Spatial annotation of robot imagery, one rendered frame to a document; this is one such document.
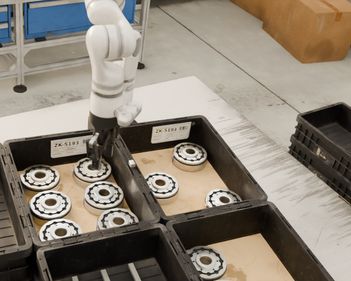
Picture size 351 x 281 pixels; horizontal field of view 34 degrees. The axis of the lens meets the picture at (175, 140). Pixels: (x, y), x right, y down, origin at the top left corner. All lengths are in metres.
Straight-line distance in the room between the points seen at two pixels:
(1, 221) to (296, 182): 0.97
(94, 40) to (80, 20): 2.33
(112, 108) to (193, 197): 0.43
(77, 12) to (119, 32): 2.29
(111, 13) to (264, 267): 0.71
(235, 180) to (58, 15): 2.09
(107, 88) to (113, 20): 0.15
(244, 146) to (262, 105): 1.67
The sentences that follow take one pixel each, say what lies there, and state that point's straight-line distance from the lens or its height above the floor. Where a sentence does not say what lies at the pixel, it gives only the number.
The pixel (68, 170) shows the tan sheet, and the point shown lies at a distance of 1.64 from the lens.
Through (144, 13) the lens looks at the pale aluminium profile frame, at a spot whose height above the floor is 0.39.
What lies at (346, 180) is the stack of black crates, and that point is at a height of 0.48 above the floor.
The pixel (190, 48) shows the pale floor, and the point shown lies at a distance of 4.25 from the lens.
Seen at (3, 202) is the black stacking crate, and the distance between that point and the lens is 1.55.
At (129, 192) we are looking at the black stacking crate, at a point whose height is 0.87.
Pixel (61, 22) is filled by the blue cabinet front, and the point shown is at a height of 0.40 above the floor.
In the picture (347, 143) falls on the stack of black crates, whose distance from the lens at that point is 2.65.
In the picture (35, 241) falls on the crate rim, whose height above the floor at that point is 0.93.
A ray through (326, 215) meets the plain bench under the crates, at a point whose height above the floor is 0.70.
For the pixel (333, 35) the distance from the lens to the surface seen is 4.40.
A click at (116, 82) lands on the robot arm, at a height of 1.23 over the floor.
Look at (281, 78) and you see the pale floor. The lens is 4.09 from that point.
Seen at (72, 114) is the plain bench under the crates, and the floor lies 0.70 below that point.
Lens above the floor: 1.87
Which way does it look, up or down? 35 degrees down
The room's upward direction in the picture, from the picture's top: 9 degrees clockwise
